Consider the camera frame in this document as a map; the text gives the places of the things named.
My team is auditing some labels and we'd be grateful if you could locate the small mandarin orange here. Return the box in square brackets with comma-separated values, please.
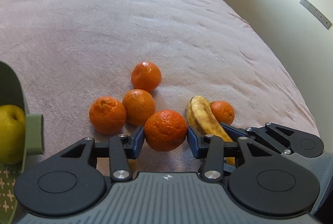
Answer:
[211, 101, 235, 125]

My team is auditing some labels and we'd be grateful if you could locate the overripe banana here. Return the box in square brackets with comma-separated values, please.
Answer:
[185, 95, 236, 166]

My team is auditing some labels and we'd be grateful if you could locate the large orange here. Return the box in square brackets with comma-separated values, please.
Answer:
[144, 110, 187, 152]

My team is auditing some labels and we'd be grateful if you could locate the yellow-green apple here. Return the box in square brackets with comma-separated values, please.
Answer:
[1, 105, 26, 165]

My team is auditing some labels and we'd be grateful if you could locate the green fruit bowl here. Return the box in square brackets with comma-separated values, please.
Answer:
[1, 62, 44, 223]

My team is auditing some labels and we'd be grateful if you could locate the pink bed blanket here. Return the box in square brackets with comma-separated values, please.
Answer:
[0, 0, 320, 175]

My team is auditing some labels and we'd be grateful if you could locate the grey wall strip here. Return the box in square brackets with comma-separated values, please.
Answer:
[300, 0, 332, 30]

